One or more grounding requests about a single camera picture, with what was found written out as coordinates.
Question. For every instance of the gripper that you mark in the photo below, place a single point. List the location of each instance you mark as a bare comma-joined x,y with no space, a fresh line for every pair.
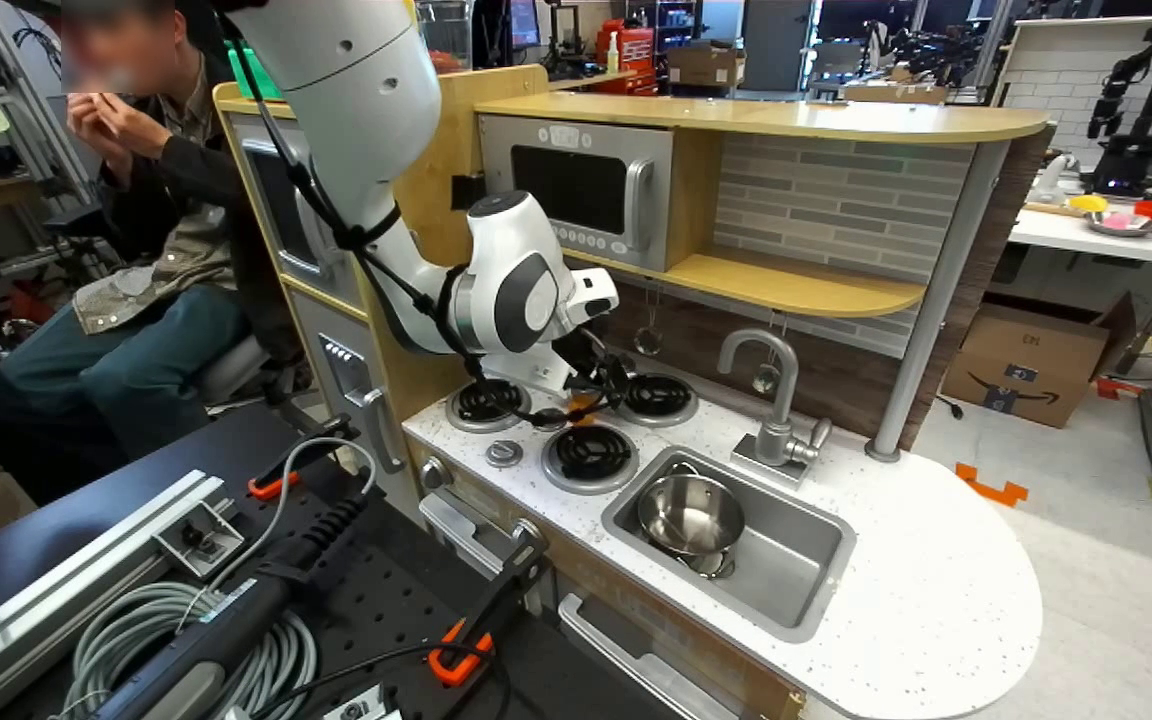
588,352

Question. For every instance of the orange toy object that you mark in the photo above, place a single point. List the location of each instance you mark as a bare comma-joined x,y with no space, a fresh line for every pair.
586,406

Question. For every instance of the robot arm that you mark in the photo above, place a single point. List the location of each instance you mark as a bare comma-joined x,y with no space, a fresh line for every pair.
356,90

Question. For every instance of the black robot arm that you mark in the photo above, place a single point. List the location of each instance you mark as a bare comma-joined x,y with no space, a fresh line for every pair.
1131,120

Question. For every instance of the steel pot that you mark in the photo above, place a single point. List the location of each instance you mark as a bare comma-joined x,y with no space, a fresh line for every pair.
688,515

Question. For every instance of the sink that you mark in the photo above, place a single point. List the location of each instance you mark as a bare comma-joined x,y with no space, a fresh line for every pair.
786,560

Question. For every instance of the burner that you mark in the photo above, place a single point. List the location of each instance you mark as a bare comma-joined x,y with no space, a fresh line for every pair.
658,397
591,455
488,402

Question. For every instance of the hanging steel ladle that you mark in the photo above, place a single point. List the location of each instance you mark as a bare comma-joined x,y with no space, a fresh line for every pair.
648,338
766,375

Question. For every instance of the stove knob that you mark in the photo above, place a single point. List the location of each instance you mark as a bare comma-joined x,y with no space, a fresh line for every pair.
434,472
528,530
504,454

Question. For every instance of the tap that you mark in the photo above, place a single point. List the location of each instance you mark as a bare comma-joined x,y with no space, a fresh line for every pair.
781,420

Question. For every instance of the oven door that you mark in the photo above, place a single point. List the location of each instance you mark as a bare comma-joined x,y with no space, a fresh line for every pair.
476,545

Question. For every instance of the microwave door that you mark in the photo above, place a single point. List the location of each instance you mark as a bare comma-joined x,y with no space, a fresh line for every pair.
576,190

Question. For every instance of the orange and black clamp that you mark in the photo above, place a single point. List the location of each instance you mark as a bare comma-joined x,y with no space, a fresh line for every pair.
281,482
481,620

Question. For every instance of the toy freezer door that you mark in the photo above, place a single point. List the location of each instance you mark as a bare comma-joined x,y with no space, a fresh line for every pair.
341,390

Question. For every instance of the toy kitchen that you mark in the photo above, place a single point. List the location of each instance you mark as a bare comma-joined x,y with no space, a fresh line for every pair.
836,560

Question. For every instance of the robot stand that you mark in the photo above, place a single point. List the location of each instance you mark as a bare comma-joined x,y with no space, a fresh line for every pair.
376,600

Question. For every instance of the red cabinet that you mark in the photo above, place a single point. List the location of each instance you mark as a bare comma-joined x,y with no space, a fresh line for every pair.
634,55

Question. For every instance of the brown cardboard box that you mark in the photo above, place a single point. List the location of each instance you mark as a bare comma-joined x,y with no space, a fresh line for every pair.
704,66

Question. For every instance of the office chair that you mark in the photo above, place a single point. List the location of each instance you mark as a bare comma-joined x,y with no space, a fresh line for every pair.
236,370

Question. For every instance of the green box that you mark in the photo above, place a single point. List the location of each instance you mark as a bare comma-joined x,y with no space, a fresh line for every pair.
254,78

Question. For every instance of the person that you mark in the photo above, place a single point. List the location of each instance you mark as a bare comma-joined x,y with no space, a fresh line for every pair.
136,260

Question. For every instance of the white table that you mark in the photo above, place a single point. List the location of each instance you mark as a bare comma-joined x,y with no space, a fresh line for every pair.
1076,232

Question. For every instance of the white brick panel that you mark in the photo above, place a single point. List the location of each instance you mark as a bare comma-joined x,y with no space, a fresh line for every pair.
1046,80

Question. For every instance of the steel bowl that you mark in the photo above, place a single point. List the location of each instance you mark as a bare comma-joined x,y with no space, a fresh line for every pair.
1121,224

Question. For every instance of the aluminium profile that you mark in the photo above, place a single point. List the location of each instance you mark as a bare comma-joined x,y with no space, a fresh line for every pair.
56,580

